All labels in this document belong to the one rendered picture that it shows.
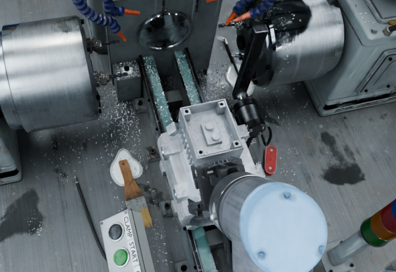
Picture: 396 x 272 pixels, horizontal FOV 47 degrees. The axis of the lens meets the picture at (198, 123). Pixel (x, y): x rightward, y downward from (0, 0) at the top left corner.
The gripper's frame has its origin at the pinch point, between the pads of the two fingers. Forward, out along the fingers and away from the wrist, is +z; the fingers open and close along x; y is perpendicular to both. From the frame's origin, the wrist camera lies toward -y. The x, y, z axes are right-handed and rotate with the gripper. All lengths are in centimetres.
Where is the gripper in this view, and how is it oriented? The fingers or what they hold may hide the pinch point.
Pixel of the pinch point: (206, 195)
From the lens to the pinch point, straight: 82.9
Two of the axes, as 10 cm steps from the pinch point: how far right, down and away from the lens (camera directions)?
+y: -1.9, -9.8, -0.5
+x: -9.6, 1.9, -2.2
